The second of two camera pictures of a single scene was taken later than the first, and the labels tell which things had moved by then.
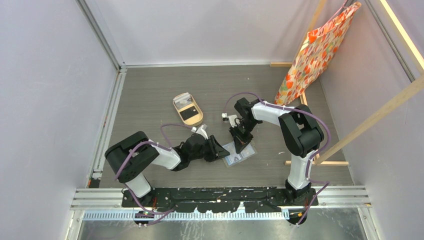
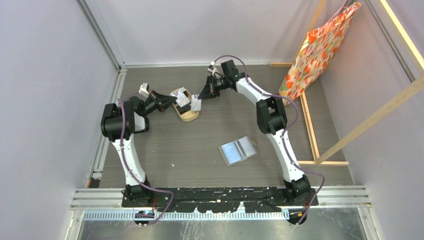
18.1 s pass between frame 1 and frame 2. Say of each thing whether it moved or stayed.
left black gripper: moved
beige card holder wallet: stayed
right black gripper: moved
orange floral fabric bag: stayed
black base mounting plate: stayed
